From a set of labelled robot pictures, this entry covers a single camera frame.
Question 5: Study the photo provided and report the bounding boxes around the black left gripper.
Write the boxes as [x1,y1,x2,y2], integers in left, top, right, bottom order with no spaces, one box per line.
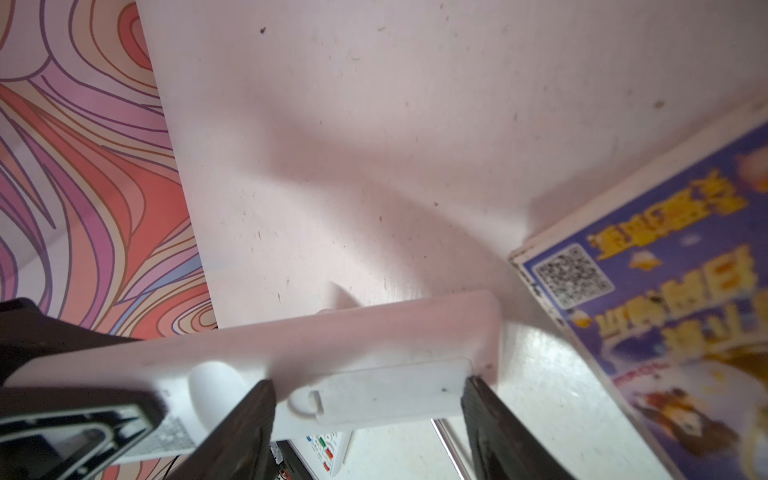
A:
[1,298,167,479]

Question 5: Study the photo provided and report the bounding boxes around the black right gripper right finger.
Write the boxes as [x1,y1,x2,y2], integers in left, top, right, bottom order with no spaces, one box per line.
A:
[461,376,573,480]

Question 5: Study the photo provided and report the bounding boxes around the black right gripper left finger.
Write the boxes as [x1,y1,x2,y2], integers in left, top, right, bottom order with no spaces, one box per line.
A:
[166,379,277,479]

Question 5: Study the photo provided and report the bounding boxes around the orange handled screwdriver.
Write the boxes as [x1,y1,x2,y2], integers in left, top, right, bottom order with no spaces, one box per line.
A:
[430,419,472,480]

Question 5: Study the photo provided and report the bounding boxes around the white remote control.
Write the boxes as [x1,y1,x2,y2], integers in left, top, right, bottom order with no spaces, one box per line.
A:
[8,291,501,462]

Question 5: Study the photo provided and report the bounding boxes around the white remote with coloured buttons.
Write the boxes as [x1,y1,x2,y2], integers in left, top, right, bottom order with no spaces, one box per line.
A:
[289,431,353,480]

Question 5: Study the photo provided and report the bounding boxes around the purple printed card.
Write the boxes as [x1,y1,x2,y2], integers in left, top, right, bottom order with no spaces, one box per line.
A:
[509,99,767,479]

